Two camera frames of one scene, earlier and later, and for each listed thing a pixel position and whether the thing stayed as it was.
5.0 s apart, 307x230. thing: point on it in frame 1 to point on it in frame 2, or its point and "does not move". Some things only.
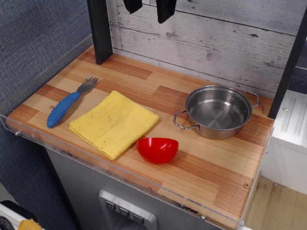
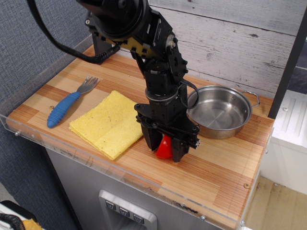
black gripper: (165, 8) to (168, 113)
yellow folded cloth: (113, 124) does not move
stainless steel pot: (220, 112) does not move
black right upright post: (287, 77) does not move
